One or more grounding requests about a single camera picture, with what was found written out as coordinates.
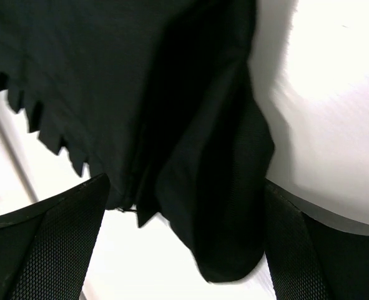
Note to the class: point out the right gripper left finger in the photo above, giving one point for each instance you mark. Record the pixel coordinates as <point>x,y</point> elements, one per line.
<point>45,248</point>

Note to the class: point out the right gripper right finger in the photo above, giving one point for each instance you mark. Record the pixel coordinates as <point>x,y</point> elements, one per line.
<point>313,253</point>

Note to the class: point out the black pleated skirt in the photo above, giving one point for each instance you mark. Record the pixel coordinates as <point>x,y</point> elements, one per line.
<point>157,95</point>

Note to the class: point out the front metal table rail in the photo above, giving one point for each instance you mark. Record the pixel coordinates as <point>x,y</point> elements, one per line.
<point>13,154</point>

